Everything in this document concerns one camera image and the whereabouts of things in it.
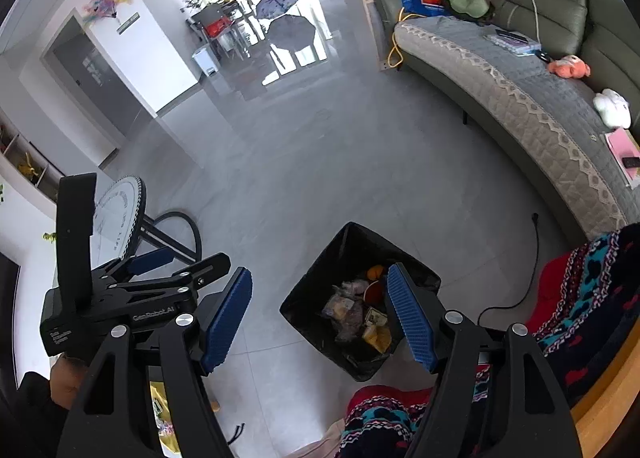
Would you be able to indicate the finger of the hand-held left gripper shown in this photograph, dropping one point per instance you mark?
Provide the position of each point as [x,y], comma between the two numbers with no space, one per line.
[207,269]
[150,260]

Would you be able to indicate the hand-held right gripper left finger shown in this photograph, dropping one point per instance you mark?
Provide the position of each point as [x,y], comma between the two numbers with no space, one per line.
[225,323]

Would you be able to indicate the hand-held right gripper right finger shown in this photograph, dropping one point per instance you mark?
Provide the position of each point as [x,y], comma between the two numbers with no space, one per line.
[410,318]

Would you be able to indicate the heap of discarded packets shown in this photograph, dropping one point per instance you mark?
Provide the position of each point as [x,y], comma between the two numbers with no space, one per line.
[345,313]

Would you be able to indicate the black lined trash bin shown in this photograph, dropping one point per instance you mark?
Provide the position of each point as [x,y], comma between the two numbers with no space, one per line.
[320,258]

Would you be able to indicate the person's left forearm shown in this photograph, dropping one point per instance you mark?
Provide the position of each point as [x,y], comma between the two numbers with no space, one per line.
[37,408]

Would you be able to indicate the person's left hand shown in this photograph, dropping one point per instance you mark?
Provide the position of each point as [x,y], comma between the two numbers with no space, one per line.
[67,380]

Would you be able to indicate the round side table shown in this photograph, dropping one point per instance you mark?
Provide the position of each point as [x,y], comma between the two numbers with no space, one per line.
[120,213]

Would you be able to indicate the small green toy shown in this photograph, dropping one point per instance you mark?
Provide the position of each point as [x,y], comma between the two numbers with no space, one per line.
[48,237]

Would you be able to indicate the yellow printed bag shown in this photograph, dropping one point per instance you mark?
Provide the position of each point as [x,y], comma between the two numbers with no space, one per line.
[167,430]

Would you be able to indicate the yellow toy figure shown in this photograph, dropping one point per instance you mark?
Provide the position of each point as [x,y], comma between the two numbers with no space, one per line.
[27,165]

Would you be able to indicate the grey door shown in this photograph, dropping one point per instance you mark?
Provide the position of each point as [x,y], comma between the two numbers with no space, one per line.
[95,73]

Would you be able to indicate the white pedal bin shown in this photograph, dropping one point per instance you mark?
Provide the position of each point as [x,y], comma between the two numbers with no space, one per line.
[205,60]

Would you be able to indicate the cluttered metal table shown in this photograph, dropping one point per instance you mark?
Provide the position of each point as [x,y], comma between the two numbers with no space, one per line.
[220,20]

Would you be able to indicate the grey umbrella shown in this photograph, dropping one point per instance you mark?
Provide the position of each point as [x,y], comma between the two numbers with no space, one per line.
[290,33]

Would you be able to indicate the pink book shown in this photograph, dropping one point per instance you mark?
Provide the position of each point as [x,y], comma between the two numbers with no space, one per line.
[620,143]

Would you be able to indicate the blue umbrella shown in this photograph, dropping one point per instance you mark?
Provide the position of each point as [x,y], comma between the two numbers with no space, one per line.
[277,0]

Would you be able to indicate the white plush toy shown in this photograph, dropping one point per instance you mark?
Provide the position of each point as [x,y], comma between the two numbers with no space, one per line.
[612,108]

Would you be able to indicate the clear plastic organizer box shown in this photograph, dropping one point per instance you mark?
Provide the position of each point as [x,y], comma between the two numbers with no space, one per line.
[515,43]

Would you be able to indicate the pink plush toy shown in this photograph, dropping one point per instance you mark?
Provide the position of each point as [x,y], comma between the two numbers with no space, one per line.
[567,68]

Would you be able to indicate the white wall shelf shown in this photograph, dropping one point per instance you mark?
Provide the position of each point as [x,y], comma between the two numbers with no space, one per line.
[30,148]

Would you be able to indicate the colourful wall decoration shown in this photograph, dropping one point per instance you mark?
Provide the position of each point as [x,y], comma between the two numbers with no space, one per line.
[107,3]

